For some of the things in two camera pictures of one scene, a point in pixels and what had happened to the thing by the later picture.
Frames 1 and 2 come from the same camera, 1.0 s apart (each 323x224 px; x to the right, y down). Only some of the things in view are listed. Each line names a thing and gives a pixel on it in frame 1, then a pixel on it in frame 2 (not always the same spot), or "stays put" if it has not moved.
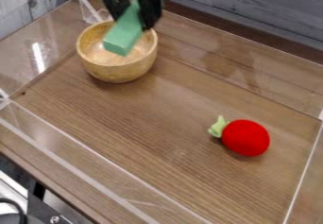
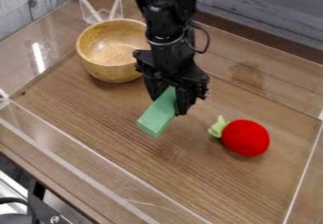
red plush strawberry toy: (241, 136) stays put
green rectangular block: (125, 35) -> (157, 119)
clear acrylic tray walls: (181, 124) stays put
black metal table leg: (38, 212) stays put
